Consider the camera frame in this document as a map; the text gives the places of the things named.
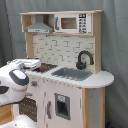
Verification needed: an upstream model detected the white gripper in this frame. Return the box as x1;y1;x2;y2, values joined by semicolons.
8;59;41;70

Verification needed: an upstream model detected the black toy stovetop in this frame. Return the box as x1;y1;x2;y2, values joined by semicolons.
36;63;56;72

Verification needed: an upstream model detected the right red stove knob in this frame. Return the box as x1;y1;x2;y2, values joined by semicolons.
31;81;38;87

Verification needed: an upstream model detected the grey range hood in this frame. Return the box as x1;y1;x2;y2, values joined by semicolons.
25;14;54;34

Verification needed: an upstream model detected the wooden toy kitchen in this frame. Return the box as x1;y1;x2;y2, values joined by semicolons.
13;10;114;128

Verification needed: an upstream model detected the oven door with window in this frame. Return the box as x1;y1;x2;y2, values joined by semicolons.
19;97;37;122

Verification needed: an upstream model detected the grey toy sink basin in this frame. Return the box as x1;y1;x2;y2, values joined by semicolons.
51;67;92;81

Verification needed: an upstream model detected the grey cabinet door handle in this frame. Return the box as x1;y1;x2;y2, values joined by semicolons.
47;101;51;119

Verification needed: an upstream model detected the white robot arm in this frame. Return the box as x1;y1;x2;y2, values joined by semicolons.
0;58;41;128

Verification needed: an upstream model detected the grey ice dispenser panel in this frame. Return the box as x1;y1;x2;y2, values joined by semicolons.
54;93;71;120

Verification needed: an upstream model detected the white toy microwave door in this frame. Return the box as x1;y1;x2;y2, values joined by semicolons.
54;14;92;33

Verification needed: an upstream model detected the black toy faucet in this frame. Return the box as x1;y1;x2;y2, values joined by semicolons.
76;50;94;70

